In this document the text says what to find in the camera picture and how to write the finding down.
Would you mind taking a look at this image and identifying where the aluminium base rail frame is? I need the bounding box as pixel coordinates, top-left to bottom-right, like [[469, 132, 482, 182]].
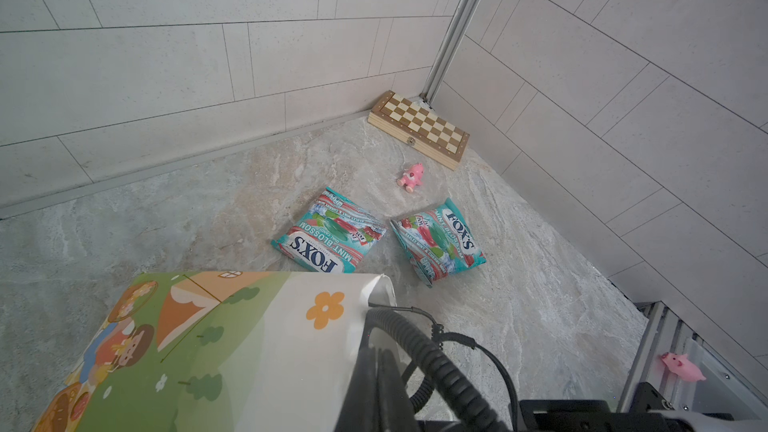
[[617, 302, 767, 421]]

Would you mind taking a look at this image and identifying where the illustrated white paper bag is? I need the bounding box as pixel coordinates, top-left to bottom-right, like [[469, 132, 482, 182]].
[[36, 271, 395, 431]]

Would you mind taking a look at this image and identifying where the wooden folding chessboard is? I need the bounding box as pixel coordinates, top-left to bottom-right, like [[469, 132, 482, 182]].
[[368, 90, 470, 170]]

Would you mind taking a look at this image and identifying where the metal corner strip right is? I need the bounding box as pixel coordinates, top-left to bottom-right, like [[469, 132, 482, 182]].
[[420, 0, 481, 104]]

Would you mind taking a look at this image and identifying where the pink pig toy on rail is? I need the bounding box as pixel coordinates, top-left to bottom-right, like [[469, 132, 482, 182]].
[[660, 352, 707, 383]]

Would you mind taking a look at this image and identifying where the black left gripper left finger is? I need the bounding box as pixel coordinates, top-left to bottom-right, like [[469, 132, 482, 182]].
[[335, 346, 379, 432]]

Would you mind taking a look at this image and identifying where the teal Fox's mint candy bag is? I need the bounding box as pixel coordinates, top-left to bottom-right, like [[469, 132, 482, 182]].
[[271, 188, 387, 274]]

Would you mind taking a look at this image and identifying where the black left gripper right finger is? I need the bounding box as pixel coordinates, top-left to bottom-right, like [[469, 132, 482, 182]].
[[377, 349, 420, 432]]

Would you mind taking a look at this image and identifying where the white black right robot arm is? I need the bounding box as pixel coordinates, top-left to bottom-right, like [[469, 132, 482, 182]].
[[335, 304, 767, 431]]

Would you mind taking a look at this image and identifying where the pink pig toy on table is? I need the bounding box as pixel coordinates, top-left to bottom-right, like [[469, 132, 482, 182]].
[[396, 163, 425, 193]]

